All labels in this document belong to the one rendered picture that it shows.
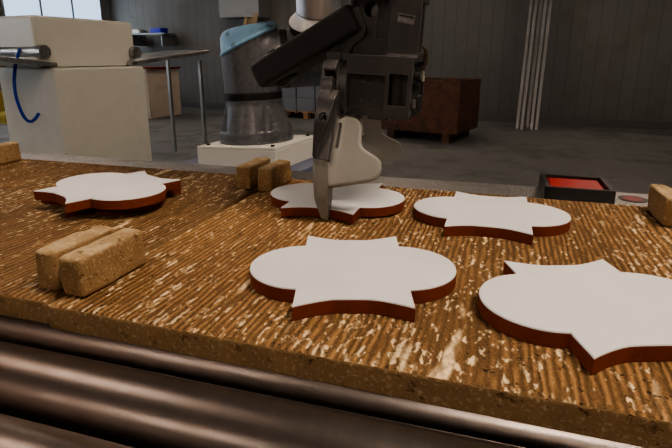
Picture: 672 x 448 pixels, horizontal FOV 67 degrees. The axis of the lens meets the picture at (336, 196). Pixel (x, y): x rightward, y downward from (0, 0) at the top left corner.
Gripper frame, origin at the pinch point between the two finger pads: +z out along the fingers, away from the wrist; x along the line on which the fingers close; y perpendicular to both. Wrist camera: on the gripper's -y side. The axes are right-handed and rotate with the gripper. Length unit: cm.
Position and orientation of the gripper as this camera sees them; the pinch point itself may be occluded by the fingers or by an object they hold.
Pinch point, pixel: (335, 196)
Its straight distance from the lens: 51.1
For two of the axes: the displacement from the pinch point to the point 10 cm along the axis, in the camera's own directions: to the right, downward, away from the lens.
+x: 3.1, -2.5, 9.2
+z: -0.5, 9.6, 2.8
